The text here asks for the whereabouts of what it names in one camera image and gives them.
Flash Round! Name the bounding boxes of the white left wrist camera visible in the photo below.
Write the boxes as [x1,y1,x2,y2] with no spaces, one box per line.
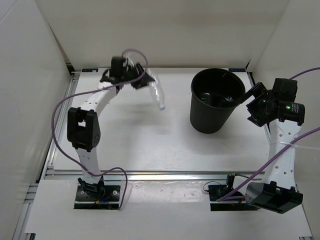
[124,56,135,68]

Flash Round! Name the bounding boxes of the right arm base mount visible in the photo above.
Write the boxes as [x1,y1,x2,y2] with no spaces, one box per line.
[202,174,258,212]

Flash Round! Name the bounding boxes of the black plastic waste bin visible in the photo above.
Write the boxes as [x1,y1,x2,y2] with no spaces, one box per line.
[189,68,246,134]

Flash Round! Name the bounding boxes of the orange blue label bottle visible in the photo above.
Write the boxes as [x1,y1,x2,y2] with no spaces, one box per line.
[199,92,218,107]

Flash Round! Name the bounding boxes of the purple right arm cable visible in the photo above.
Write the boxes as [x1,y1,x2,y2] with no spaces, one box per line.
[216,66,320,203]

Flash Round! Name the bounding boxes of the aluminium left frame rail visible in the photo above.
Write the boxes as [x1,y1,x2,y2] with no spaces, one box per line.
[47,72,81,153]

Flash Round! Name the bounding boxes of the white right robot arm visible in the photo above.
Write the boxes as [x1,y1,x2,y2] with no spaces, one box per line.
[222,78,305,214]

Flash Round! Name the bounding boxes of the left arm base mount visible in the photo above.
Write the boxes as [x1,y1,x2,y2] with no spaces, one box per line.
[73,178,121,210]

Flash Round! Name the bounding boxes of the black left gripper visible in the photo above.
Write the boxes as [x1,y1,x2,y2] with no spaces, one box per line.
[121,62,156,90]

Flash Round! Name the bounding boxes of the aluminium front table rail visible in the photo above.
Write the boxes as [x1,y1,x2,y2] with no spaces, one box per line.
[44,170,266,181]

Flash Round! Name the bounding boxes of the blue label plastic bottle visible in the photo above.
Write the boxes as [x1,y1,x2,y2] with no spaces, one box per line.
[221,95,235,104]

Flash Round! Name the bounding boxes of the clear crushed plastic bottle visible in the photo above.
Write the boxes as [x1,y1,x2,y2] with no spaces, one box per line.
[146,68,166,111]

